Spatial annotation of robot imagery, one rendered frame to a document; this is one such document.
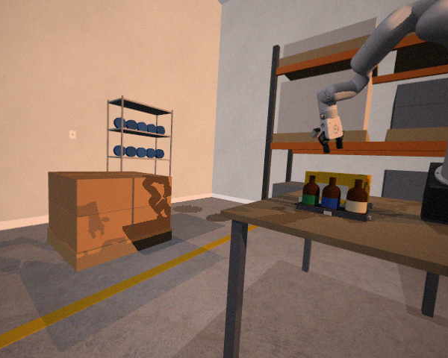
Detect brown bottle with green label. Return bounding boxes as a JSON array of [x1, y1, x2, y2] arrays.
[[302, 175, 320, 207]]

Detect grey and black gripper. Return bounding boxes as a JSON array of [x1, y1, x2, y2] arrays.
[[318, 116, 344, 154]]

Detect brown glass bottle with cream label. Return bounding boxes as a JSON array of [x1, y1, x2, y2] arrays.
[[345, 179, 368, 215]]

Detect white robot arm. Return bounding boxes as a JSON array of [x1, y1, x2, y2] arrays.
[[317, 0, 448, 185]]

